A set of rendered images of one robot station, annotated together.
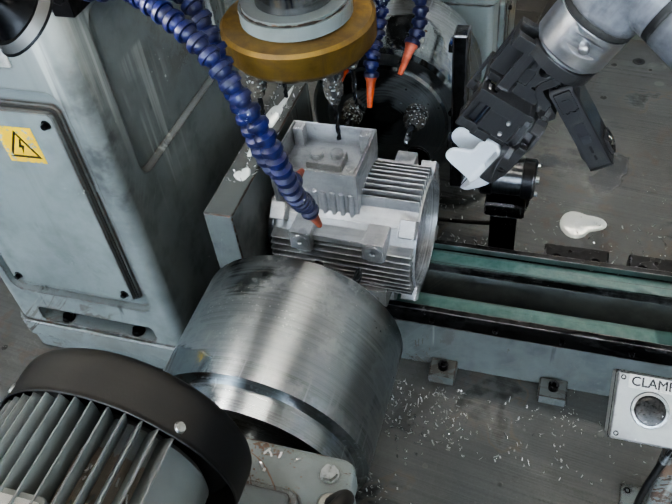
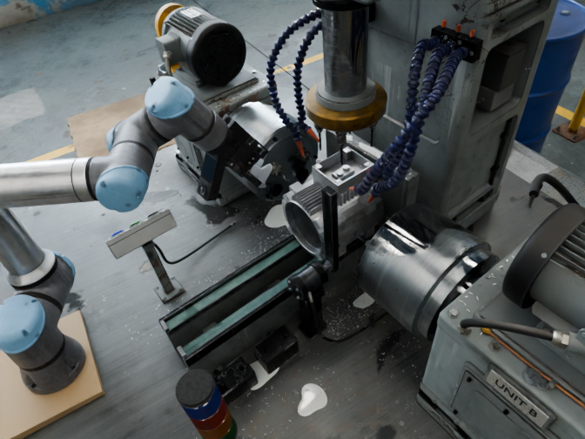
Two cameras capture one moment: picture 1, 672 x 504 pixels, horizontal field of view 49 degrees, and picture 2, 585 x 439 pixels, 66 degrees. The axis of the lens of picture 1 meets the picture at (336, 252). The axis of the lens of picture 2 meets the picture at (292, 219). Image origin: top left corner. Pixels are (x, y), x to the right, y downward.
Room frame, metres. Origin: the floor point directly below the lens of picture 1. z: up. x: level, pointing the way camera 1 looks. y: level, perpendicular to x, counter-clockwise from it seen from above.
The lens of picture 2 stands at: (1.16, -0.79, 1.87)
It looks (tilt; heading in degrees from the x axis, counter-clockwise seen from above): 46 degrees down; 125
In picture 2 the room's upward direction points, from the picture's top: 7 degrees counter-clockwise
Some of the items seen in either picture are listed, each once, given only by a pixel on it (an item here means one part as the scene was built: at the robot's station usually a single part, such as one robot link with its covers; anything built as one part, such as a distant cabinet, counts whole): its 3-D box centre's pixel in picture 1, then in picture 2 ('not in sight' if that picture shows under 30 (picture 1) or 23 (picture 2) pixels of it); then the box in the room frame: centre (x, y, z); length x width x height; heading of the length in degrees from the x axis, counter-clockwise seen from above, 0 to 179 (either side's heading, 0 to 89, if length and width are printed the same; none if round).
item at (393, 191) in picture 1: (359, 221); (332, 210); (0.76, -0.04, 1.02); 0.20 x 0.19 x 0.19; 67
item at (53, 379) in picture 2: not in sight; (47, 356); (0.28, -0.68, 0.87); 0.15 x 0.15 x 0.10
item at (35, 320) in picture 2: not in sight; (26, 328); (0.27, -0.67, 0.98); 0.13 x 0.12 x 0.14; 123
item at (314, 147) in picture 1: (325, 167); (343, 176); (0.78, 0.00, 1.11); 0.12 x 0.11 x 0.07; 67
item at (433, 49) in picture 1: (403, 77); (435, 278); (1.07, -0.16, 1.04); 0.41 x 0.25 x 0.25; 158
